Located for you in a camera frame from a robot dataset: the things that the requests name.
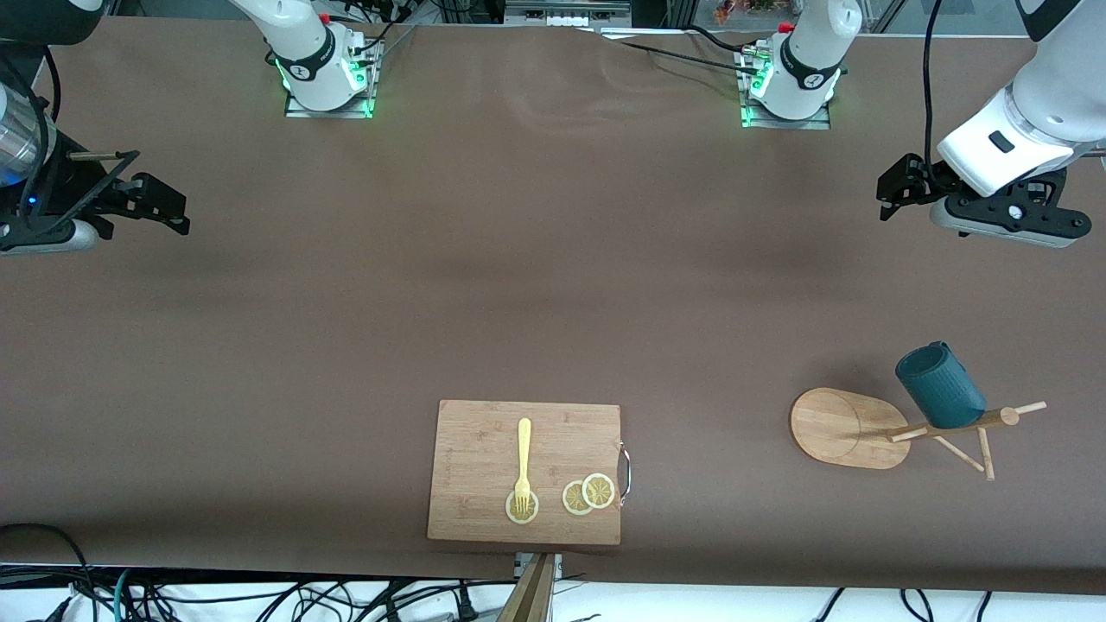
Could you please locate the bamboo cutting board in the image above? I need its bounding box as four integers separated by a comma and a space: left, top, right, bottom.
427, 399, 632, 547

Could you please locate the teal cup yellow inside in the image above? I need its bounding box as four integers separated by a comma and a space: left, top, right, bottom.
895, 341, 988, 429

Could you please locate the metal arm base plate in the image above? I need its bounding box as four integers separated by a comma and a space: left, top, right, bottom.
741, 48, 832, 130
285, 39, 375, 119

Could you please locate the wooden beam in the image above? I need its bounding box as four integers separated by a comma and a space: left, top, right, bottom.
497, 553, 556, 622

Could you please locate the grey power strip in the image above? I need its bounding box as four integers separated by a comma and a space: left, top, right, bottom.
505, 0, 632, 27

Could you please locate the black base cable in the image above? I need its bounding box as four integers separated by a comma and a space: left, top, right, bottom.
596, 24, 761, 74

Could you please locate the yellow plastic fork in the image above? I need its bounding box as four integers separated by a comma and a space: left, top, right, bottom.
513, 418, 533, 516

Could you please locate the black looped cable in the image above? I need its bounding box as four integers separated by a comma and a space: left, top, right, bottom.
0, 523, 92, 622

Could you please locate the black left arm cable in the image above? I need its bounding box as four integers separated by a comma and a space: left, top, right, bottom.
923, 0, 947, 165

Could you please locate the wooden cup rack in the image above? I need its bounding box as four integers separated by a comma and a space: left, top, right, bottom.
790, 387, 1047, 482

